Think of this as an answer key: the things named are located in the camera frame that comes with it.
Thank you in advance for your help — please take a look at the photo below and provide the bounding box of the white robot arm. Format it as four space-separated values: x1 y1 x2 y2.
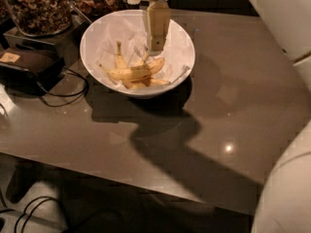
129 0 311 233

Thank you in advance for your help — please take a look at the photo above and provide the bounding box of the black cable on table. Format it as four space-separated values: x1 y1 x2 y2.
35 66 90 109

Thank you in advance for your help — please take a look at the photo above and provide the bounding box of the dark metal stand box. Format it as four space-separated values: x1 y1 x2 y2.
4 15 88 66

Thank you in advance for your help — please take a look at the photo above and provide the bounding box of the black card terminal device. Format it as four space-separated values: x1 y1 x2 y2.
0 48 65 95

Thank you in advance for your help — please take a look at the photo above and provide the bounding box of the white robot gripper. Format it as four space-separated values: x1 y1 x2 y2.
127 0 171 55

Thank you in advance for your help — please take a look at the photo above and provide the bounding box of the black cable on floor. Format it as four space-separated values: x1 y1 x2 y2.
0 187 124 233

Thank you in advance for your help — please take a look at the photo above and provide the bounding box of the large glass jar of nuts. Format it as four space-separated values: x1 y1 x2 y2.
4 0 72 37

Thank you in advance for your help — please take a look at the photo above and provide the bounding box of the white paper bowl liner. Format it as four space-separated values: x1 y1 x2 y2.
94 15 194 94

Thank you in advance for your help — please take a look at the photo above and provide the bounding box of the white ceramic bowl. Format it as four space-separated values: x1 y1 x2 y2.
79 9 196 100

